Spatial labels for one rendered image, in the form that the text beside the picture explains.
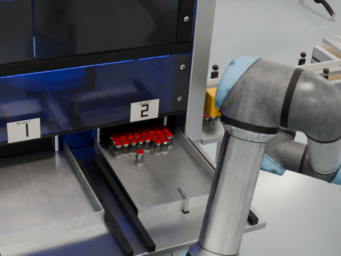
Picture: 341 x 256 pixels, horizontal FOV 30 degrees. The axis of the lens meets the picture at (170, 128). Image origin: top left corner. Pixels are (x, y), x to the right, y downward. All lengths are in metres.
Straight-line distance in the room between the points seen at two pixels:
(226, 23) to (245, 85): 4.02
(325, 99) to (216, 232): 0.33
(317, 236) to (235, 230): 1.81
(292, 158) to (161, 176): 0.39
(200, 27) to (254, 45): 3.12
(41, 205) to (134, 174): 0.28
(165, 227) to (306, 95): 0.59
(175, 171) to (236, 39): 3.21
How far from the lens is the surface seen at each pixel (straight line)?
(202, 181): 1.76
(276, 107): 1.18
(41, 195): 1.69
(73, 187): 1.71
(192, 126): 1.89
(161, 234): 1.58
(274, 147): 1.57
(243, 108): 1.19
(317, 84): 1.19
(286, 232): 3.04
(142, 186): 1.72
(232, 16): 5.36
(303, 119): 1.18
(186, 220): 1.63
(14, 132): 1.69
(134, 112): 1.78
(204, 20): 1.75
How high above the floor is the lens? 1.91
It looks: 31 degrees down
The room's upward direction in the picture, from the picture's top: 5 degrees clockwise
